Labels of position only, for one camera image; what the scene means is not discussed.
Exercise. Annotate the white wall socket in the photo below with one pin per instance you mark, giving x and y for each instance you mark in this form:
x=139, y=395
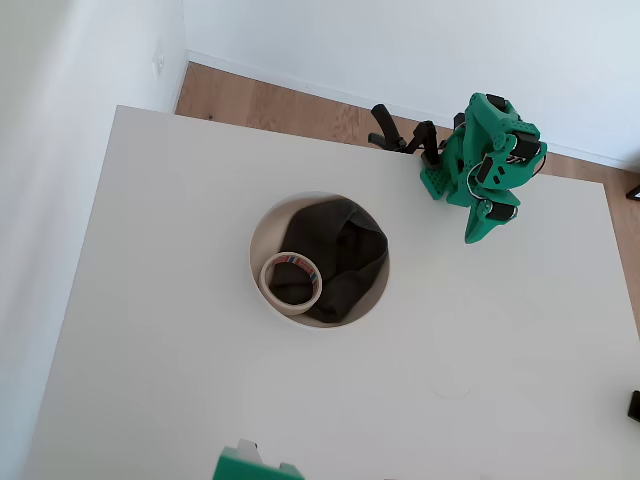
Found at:
x=158, y=61

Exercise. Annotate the white plastic bracket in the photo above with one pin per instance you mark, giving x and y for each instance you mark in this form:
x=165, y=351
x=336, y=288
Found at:
x=248, y=450

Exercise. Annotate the small black box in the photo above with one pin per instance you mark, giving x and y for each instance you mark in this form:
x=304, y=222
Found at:
x=635, y=405

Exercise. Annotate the green printed part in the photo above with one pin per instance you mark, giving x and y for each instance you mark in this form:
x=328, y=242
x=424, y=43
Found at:
x=240, y=467

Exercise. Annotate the black frame corner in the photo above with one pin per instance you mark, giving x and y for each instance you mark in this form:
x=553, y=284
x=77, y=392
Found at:
x=635, y=194

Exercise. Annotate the green SO-100 robot arm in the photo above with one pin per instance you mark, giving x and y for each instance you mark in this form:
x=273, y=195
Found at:
x=495, y=127

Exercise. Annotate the white round bowl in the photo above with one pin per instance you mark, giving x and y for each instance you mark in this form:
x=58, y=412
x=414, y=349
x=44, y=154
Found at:
x=255, y=250

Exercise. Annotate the green gripper black motor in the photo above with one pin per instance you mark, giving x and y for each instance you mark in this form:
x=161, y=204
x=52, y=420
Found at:
x=484, y=223

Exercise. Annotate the white masking tape roll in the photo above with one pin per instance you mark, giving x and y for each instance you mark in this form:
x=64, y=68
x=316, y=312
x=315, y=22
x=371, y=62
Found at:
x=267, y=287

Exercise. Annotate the dark grey cloth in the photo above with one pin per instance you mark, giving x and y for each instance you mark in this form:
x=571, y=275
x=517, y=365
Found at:
x=350, y=250

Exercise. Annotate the white baseboard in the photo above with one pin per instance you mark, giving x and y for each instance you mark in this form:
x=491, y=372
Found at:
x=350, y=95

